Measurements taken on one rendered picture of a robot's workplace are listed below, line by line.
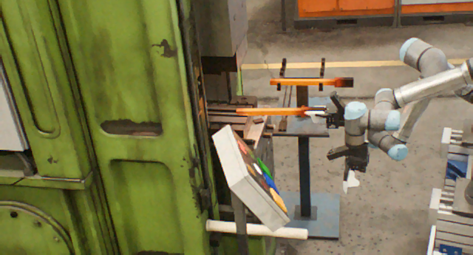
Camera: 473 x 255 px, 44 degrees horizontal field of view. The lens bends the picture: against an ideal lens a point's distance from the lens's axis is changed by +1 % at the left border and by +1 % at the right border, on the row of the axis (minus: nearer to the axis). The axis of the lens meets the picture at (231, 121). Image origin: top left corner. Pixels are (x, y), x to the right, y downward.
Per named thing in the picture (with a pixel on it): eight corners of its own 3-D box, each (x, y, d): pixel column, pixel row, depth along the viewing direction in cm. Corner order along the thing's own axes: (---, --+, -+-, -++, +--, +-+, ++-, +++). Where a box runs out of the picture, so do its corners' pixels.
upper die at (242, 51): (247, 52, 262) (246, 32, 257) (237, 72, 246) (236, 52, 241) (160, 50, 272) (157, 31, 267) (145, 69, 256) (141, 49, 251)
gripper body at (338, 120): (324, 128, 260) (352, 129, 257) (324, 112, 256) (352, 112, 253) (327, 119, 267) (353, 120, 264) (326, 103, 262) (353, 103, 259)
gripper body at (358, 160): (365, 174, 220) (366, 148, 213) (342, 171, 223) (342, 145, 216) (369, 163, 225) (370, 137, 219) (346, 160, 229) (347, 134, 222)
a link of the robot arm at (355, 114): (368, 111, 206) (343, 110, 208) (366, 137, 211) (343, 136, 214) (369, 100, 212) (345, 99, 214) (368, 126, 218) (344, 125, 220)
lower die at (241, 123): (253, 119, 280) (251, 104, 276) (244, 142, 264) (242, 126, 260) (171, 115, 291) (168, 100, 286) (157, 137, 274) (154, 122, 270)
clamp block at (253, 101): (258, 106, 290) (257, 95, 287) (254, 115, 283) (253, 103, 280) (234, 106, 293) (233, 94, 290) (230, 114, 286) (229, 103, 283)
